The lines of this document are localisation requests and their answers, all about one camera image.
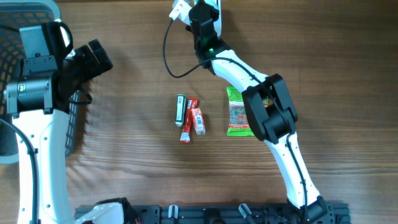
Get green white gum pack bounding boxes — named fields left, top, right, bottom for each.
left=175, top=94, right=187, bottom=128

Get red white candy pack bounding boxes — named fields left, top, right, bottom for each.
left=192, top=108, right=206, bottom=135

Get red stick packet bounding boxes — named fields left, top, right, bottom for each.
left=180, top=98, right=198, bottom=144

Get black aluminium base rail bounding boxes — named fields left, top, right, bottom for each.
left=74, top=202, right=351, bottom=224

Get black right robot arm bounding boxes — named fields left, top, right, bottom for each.
left=188, top=1, right=328, bottom=223

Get grey plastic basket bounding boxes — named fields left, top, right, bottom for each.
left=1, top=0, right=79, bottom=164

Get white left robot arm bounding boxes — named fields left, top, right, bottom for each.
left=6, top=40, right=142, bottom=223

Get green snack bag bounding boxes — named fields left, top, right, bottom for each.
left=226, top=86, right=254, bottom=137

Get white barcode scanner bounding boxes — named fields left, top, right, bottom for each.
left=193, top=0, right=222, bottom=37

